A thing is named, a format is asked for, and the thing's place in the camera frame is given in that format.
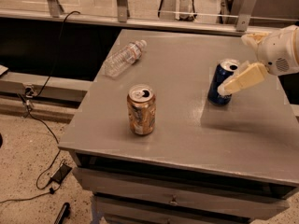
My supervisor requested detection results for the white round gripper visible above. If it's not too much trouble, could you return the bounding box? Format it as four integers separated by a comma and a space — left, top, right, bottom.
218, 25, 299, 96

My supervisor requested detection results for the blue pepsi can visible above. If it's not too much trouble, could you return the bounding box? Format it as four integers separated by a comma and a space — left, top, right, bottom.
207, 59, 239, 105

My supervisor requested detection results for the gold soda can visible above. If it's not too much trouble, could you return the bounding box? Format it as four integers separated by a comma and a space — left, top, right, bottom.
127, 84, 156, 135

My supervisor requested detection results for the clear plastic water bottle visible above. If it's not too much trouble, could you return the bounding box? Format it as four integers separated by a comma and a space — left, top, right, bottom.
101, 40, 147, 77

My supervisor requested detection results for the grey cabinet upper drawer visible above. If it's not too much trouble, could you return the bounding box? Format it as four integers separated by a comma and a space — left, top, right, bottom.
73, 168, 289, 219

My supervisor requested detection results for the grey cabinet drawer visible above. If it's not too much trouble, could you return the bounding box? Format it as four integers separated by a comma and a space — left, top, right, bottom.
73, 168, 289, 219
93, 195, 250, 224

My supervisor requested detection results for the grey cabinet lower drawer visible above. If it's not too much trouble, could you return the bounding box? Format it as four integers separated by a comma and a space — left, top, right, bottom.
93, 195, 250, 224

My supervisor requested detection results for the black power adapter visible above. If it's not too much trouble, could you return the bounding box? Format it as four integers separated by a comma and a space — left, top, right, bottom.
50, 163, 72, 184

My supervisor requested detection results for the black cylindrical object on floor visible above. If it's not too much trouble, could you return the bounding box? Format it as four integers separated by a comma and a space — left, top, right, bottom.
54, 203, 70, 224

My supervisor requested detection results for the metal window frame rail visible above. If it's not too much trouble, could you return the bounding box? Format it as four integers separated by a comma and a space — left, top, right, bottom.
0, 0, 296, 35

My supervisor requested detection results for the black power cable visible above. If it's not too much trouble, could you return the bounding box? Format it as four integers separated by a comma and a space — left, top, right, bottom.
0, 10, 82, 204

